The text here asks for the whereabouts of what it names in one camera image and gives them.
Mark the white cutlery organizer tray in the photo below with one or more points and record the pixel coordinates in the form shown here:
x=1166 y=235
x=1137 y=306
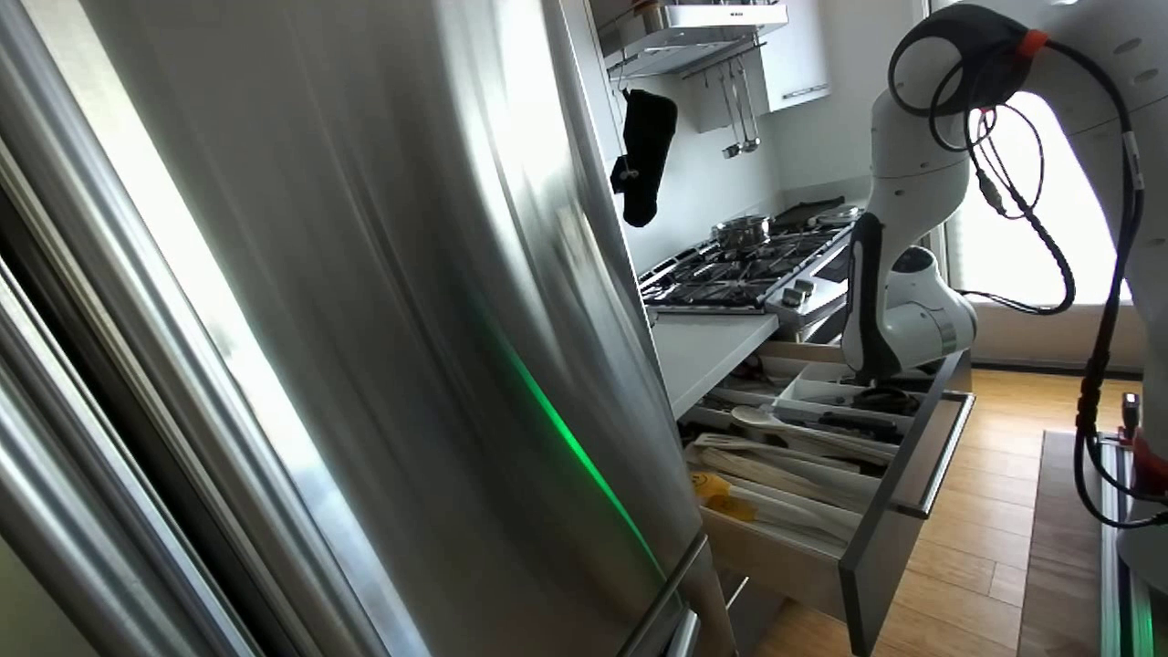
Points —
x=790 y=453

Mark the range hood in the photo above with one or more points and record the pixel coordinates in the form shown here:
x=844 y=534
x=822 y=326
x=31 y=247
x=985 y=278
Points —
x=647 y=37

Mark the gas stove cooktop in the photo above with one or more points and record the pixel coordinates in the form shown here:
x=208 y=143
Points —
x=754 y=261

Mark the open grey front drawer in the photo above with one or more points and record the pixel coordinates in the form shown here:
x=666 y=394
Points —
x=860 y=577

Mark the black handled kitchen scissors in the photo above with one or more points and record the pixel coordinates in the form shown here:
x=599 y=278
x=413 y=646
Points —
x=889 y=400

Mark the stainless steel refrigerator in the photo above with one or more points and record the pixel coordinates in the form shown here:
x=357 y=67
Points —
x=317 y=341

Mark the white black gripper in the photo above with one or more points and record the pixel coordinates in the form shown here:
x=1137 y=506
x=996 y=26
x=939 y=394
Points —
x=899 y=312

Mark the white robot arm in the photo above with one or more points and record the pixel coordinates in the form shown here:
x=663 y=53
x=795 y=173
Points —
x=1099 y=67

